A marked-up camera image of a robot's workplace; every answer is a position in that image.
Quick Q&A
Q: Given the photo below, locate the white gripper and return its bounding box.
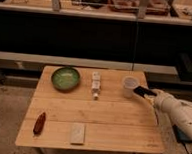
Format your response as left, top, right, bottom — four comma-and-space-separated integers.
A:
134, 86, 165, 107

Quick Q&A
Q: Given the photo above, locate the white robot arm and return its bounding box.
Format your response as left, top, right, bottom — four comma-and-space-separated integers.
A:
134, 86, 192, 139

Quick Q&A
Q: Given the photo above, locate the white ceramic cup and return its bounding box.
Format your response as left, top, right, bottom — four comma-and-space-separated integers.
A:
122, 76, 139, 98

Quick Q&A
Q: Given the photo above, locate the green ceramic bowl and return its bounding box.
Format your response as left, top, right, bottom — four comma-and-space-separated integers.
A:
51, 67, 81, 91

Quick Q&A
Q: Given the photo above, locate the white glue bottle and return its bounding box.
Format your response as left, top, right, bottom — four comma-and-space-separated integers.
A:
91, 71, 101, 100

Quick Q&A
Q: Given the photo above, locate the blue black box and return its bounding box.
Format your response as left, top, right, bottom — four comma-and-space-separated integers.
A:
173, 125, 192, 143

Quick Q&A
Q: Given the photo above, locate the wooden table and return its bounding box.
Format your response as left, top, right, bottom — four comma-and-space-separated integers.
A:
15, 66, 164, 154

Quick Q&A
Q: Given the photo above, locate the dark red marker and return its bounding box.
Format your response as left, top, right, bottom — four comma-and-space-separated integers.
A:
33, 112, 46, 135

